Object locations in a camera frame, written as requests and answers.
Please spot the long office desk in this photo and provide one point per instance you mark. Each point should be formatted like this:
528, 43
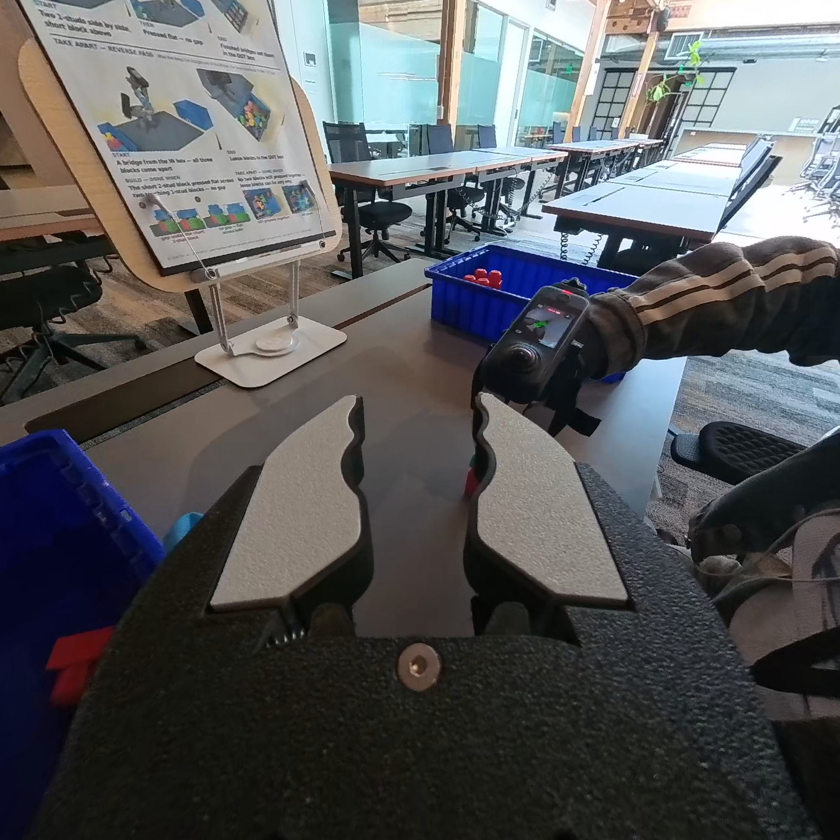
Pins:
643, 203
426, 167

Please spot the light blue mega block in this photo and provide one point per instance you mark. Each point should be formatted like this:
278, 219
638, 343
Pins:
182, 528

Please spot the printed instruction sheet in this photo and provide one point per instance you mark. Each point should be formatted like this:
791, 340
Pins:
197, 131

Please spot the black office chair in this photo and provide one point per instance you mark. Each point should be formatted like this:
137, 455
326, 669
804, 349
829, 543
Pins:
367, 177
751, 174
52, 315

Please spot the black chair armrest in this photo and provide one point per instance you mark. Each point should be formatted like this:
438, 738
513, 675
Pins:
741, 449

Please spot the red mega block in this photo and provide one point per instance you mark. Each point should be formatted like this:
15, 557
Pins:
470, 487
79, 663
497, 278
476, 277

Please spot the green hanging plant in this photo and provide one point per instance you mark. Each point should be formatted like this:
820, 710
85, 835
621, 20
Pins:
676, 72

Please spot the person's clothing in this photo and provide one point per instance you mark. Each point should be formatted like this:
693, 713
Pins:
781, 577

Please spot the person's right forearm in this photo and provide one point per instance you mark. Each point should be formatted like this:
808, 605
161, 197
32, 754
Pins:
722, 302

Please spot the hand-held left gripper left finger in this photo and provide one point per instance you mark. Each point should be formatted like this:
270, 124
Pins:
295, 512

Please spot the wooden document stand board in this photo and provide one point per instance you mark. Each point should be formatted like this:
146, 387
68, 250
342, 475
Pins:
305, 131

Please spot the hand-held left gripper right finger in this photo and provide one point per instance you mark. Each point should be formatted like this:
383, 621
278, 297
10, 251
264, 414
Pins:
544, 525

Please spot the blue plastic bin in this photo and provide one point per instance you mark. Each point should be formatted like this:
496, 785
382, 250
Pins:
472, 302
59, 558

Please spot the white stand base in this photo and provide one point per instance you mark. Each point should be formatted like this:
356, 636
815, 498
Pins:
269, 358

